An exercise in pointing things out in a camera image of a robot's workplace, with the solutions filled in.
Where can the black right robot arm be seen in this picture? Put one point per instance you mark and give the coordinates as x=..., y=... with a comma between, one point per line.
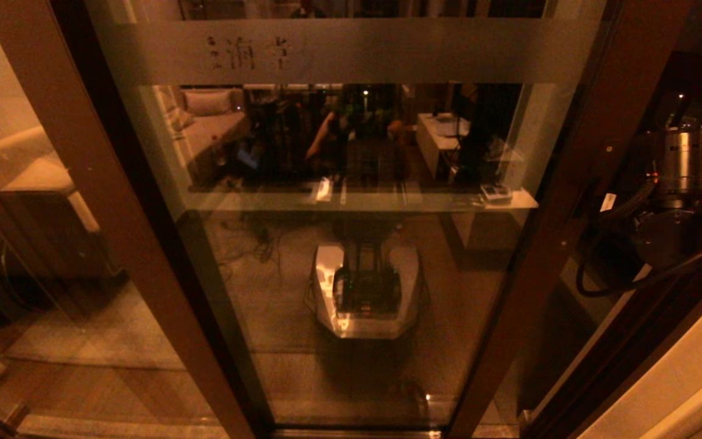
x=680, y=201

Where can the brown framed sliding glass door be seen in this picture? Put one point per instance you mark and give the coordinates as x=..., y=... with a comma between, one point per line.
x=607, y=122

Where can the metal door floor track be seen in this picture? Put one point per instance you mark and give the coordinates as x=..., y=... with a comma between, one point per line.
x=326, y=433

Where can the fixed brown door frame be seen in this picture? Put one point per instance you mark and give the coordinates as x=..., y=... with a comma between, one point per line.
x=110, y=183

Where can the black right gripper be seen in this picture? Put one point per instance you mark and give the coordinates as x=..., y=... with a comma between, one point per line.
x=616, y=204

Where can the dark brown door jamb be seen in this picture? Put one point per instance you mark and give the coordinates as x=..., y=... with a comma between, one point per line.
x=625, y=378

